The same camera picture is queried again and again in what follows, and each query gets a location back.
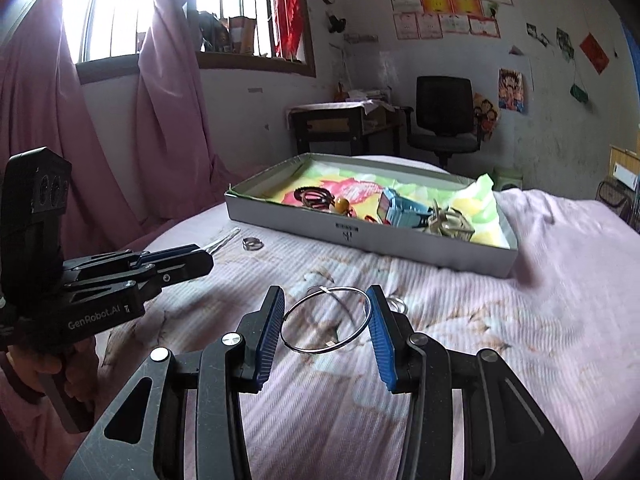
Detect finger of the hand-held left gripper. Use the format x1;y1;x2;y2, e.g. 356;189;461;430
70;243;201;267
62;252;215;307

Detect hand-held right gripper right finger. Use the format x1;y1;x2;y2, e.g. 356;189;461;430
365;284;583;480

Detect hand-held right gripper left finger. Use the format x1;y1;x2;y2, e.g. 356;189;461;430
60;285;286;480

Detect silver hair clip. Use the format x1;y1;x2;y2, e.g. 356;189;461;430
202;227;242;256

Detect large silver bangle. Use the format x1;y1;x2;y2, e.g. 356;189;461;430
280;286;373;355

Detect grey cardboard box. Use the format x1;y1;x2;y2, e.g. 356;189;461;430
224;152;520;278

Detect blue wrist watch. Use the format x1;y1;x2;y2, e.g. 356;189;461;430
376;189;436;228

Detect wooden hair claw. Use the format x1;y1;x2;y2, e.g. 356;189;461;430
427;200;475;241

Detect black hair tie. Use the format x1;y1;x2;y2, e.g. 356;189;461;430
294;186;335;210

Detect person's left hand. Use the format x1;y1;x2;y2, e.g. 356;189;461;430
5;335;98;411

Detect floral bed sheet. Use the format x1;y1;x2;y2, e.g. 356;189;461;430
0;155;640;480

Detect pink curtain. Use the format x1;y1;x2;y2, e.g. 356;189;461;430
137;0;236;223
0;0;151;281

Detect colourful tissue paper lining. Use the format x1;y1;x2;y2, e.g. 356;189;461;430
235;157;511;248

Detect dark wooden desk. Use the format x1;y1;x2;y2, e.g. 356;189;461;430
287;101;401;158

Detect boxes on window sill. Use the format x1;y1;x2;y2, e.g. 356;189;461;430
197;10;258;56

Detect black office chair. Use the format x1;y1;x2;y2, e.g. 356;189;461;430
402;76;484;168

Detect barred window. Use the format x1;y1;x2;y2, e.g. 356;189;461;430
62;0;318;86

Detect papers on desk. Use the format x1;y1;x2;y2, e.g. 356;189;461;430
340;87;391;104

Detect orange cartoon paper picture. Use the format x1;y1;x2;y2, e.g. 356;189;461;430
472;92;501;141

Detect red hanging cloth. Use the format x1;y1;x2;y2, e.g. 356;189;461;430
274;0;304;59

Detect light wooden cabinet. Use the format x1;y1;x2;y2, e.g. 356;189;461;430
607;145;640;186

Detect red diamond paper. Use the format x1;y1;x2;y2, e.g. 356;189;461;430
580;32;611;75

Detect cartoon wall poster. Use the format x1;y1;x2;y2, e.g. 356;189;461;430
497;69;527;113

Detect group of wall certificates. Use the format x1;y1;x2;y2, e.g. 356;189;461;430
389;0;515;41

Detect small wall photos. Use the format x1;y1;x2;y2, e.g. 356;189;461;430
525;22;550;47

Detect dark wall photo strip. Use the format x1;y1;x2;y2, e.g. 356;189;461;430
556;27;575;61

